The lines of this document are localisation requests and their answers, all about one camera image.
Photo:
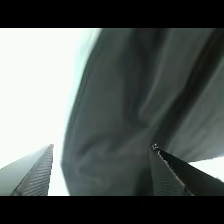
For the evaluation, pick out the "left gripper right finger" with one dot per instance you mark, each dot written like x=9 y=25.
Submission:
x=175 y=178

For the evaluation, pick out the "dark grey garment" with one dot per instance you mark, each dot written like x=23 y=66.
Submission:
x=140 y=100

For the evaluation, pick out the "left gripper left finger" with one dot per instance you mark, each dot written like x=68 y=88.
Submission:
x=35 y=176

